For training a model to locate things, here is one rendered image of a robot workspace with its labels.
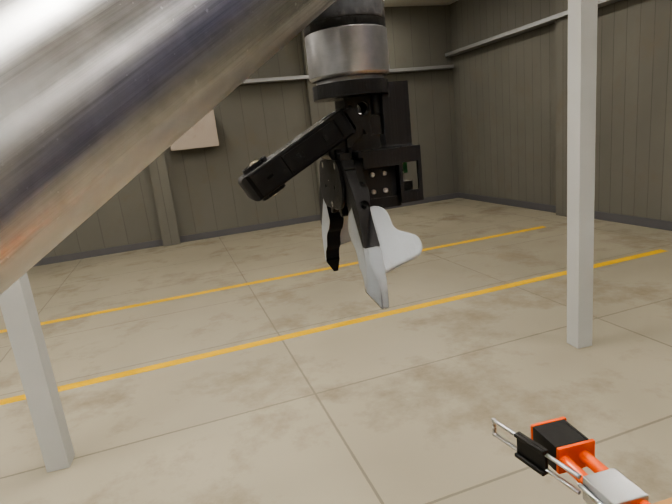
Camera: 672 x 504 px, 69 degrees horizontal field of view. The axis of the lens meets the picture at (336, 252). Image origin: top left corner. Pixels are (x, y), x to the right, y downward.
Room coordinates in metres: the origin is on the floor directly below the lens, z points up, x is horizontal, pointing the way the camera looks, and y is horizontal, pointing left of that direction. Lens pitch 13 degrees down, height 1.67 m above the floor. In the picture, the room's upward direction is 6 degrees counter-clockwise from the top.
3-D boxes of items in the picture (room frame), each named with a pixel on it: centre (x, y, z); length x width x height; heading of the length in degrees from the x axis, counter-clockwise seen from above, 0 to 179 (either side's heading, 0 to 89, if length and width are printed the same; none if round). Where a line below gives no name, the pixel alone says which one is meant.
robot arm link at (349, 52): (0.49, -0.03, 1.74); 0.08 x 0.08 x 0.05
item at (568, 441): (0.79, -0.38, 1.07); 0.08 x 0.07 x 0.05; 11
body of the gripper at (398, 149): (0.49, -0.04, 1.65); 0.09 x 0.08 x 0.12; 106
